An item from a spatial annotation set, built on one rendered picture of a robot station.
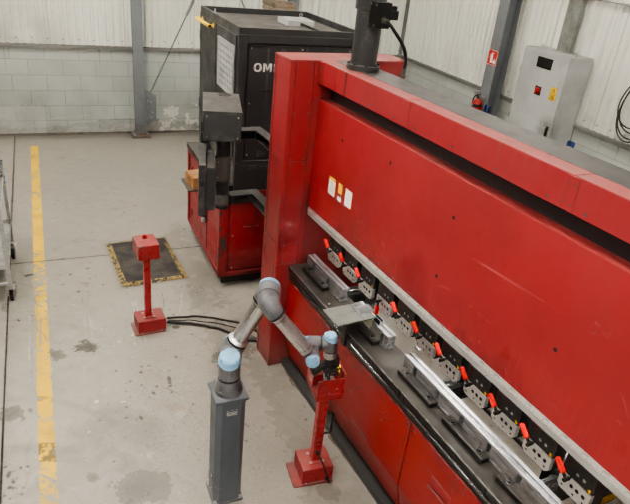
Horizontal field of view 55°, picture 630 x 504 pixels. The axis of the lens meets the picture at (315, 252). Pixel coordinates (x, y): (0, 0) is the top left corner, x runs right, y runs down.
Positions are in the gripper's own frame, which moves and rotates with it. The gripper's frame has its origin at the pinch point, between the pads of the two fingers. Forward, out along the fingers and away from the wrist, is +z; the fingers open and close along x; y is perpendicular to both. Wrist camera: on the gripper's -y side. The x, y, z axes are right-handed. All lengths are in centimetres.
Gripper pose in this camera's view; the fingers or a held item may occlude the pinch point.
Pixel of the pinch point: (325, 385)
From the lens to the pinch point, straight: 352.5
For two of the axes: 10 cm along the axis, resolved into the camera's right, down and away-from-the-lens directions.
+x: -2.9, -4.6, 8.4
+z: -0.1, 8.8, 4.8
